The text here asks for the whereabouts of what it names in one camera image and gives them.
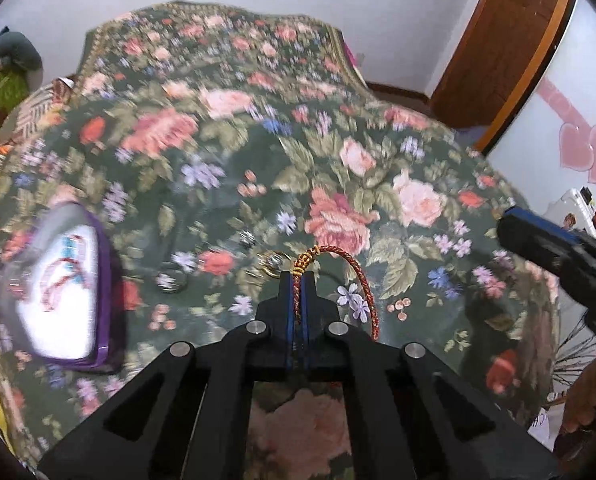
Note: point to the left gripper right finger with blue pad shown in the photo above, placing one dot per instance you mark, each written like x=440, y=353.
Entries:
x=409, y=415

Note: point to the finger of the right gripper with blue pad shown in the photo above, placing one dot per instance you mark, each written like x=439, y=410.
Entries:
x=569, y=255

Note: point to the heart shaped purple tin box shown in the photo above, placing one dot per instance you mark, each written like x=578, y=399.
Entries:
x=56, y=291

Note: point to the dark green pillow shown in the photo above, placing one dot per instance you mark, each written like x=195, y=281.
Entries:
x=17, y=50

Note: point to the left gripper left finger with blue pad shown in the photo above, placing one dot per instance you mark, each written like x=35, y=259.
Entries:
x=185, y=415

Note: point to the white wardrobe with pink hearts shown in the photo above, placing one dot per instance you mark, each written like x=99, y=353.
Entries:
x=549, y=149

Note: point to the person right hand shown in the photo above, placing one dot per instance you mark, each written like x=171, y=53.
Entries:
x=580, y=406

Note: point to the floral green bed cover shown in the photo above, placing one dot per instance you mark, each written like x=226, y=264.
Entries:
x=214, y=145

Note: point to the striped patterned quilt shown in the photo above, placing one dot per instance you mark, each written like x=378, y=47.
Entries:
x=43, y=108

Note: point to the wooden door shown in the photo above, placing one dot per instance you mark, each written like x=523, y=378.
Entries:
x=504, y=50

